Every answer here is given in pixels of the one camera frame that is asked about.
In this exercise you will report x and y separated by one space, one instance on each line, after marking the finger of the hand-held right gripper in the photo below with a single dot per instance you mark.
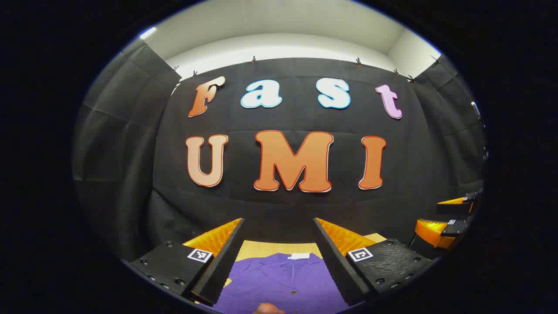
436 233
453 207

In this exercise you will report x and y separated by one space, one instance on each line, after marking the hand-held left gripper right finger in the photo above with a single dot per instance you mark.
335 266

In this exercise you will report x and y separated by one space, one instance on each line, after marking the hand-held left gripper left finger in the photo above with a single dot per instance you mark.
226 261

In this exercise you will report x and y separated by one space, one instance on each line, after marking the purple button shirt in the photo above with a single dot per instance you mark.
279 283

